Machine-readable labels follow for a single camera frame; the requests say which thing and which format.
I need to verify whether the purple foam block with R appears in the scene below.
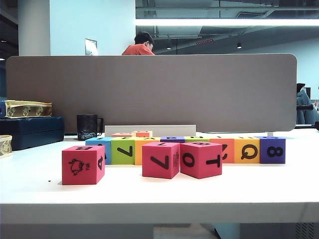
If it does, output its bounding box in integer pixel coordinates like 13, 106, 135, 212
160, 135, 186, 144

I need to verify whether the orange foam block with X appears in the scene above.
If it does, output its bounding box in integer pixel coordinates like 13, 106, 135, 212
111, 132, 137, 138

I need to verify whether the yellow foam block with A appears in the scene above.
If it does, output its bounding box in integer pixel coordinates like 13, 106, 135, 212
134, 136, 161, 166

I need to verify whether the pink foam block with 7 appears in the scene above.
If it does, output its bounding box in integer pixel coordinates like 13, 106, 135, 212
142, 141, 181, 180

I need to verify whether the green foam block with Duck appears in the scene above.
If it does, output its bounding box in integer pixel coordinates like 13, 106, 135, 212
110, 137, 136, 166

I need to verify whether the blue foam letter block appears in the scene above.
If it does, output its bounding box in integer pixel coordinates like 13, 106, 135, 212
85, 136, 112, 165

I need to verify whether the orange foam block with D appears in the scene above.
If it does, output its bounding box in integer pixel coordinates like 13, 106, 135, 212
132, 130, 154, 138

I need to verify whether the brown desk partition panel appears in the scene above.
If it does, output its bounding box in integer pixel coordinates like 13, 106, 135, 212
6, 53, 298, 133

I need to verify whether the green foam block with N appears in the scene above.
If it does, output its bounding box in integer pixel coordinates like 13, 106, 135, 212
184, 135, 211, 143

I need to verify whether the pink foam block with T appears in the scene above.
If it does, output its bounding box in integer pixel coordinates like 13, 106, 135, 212
179, 141, 223, 180

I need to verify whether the person in orange shirt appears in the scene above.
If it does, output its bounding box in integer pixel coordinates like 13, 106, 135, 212
121, 31, 156, 55

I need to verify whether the black mug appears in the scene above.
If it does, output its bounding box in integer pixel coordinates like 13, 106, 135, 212
76, 114, 104, 141

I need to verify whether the orange foam block with I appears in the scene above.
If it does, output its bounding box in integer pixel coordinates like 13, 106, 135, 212
209, 138, 235, 164

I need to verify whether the yellow foam block with Q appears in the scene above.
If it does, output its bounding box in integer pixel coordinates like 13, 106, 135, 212
234, 137, 261, 164

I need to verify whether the pink foam block with Yak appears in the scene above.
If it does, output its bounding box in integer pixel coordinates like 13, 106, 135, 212
61, 145, 106, 186

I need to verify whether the ceiling light strip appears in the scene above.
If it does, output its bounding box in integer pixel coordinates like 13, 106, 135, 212
136, 18, 319, 26

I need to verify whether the purple foam block with G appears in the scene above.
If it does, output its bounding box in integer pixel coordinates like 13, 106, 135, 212
259, 136, 287, 164

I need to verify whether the navy blue case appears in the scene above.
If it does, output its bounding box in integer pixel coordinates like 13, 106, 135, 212
0, 116, 65, 151

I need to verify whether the long cream ornate box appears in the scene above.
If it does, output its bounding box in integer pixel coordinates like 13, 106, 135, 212
4, 100, 53, 119

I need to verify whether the grey jacket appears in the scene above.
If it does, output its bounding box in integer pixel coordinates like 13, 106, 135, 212
296, 83, 318, 125

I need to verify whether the small cream ornate box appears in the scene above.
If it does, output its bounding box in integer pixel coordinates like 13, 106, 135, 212
0, 134, 12, 158

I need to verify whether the white cable tray bar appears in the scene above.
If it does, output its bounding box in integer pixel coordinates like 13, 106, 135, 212
104, 124, 197, 139

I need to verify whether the framed wall sign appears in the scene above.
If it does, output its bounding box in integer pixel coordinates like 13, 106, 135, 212
84, 38, 98, 56

